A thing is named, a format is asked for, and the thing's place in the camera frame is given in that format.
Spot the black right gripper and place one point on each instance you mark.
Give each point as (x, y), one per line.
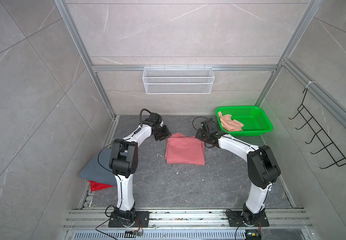
(198, 135)

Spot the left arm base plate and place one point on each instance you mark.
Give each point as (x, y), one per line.
(129, 219)

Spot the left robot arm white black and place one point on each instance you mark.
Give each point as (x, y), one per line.
(124, 161)

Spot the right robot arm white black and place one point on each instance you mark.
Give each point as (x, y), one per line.
(263, 169)

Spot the folded red t-shirt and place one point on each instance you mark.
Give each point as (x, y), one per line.
(94, 186)

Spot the green plastic laundry basket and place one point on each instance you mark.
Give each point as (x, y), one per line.
(255, 120)

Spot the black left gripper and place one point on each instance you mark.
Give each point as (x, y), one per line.
(166, 133)

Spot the folded grey t-shirt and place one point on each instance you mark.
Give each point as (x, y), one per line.
(97, 170)

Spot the pink-red t-shirt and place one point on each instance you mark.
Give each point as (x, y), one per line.
(185, 150)

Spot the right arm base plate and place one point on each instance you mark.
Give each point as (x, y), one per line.
(246, 218)

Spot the white wire mesh shelf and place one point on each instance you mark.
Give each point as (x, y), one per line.
(178, 80)

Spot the light peach t-shirt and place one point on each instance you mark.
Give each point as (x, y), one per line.
(228, 124)

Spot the black wire hook rack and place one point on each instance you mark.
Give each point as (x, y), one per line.
(335, 155)

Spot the aluminium mounting rail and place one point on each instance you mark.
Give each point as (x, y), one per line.
(169, 219)

